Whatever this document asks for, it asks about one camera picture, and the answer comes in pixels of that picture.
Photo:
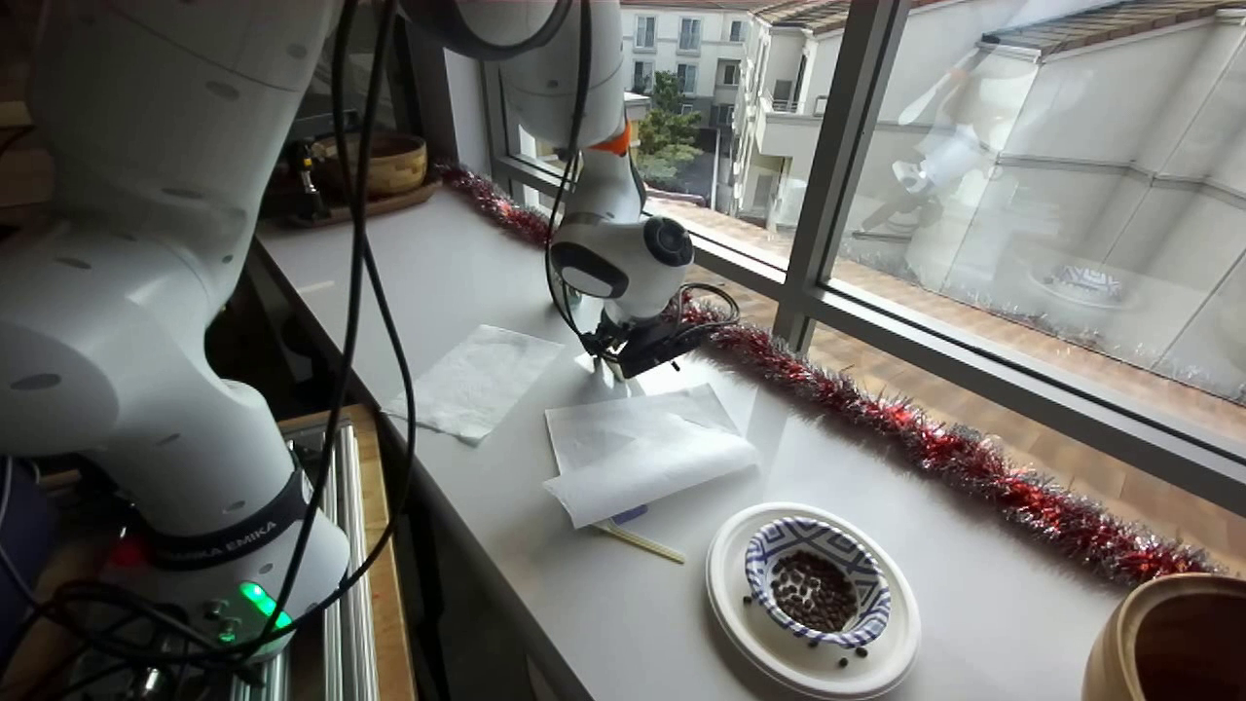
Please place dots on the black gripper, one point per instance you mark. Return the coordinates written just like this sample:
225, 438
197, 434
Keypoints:
637, 350

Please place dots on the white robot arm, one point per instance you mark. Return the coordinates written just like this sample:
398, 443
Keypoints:
166, 124

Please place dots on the blue patterned bowl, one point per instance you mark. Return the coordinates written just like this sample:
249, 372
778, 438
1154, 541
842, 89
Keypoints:
817, 582

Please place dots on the folded white paper napkin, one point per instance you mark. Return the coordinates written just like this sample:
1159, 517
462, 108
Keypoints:
628, 455

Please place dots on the flat white paper napkin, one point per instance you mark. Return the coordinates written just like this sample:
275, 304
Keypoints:
480, 383

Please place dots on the wooden stick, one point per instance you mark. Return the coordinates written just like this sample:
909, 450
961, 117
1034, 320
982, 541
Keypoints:
641, 542

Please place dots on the wooden basket on tray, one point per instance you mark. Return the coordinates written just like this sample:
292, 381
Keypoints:
394, 174

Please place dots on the red silver tinsel garland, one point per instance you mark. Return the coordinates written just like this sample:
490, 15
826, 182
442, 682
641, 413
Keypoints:
935, 450

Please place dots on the white paper plate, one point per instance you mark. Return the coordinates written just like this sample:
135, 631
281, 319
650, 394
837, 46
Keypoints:
812, 672

